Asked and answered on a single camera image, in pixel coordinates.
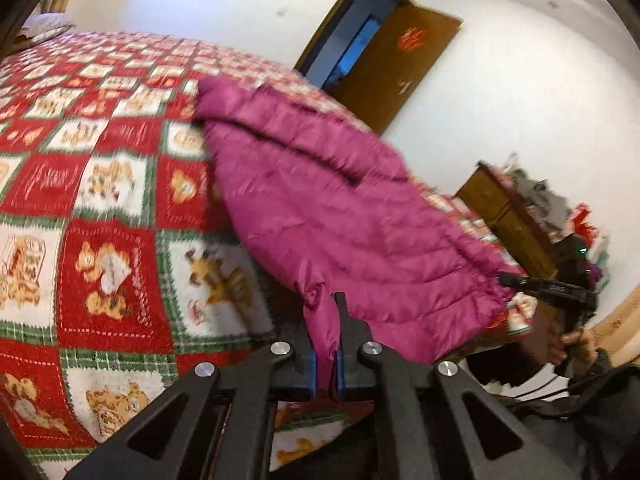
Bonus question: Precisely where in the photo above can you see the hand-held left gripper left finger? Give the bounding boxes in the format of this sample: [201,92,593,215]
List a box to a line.
[64,327,318,480]

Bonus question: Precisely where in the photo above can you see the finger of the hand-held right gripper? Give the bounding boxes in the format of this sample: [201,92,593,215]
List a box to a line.
[498,272,593,308]

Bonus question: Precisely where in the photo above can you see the magenta puffer jacket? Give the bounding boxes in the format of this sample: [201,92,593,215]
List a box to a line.
[192,76,523,396]

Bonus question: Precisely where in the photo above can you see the red paper door decoration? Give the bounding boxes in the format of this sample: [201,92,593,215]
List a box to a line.
[397,26,426,52]

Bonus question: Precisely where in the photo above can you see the brown wooden desk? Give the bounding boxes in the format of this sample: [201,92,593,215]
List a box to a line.
[456,160,566,281]

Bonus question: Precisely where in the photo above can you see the dark wooden door frame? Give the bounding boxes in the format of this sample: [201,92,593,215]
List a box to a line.
[294,0,416,93]

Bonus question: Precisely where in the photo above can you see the brown wooden door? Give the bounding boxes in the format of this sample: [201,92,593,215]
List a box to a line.
[330,5,462,136]

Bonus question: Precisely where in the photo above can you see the striped pillow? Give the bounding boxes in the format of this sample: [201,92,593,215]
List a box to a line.
[17,12,76,41]

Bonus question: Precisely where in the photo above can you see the person's right hand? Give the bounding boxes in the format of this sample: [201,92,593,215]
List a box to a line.
[546,317,599,377]

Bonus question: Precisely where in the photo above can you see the person's black clothing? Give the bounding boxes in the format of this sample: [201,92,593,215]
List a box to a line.
[465,355,640,480]

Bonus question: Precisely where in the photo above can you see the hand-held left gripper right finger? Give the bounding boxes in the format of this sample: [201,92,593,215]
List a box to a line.
[334,291,568,480]

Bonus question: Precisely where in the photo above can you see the grey clothes pile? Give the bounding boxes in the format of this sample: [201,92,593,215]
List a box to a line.
[505,152,586,236]

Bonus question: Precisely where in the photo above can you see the red checkered printed blanket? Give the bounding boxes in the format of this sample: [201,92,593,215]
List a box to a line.
[0,30,531,480]

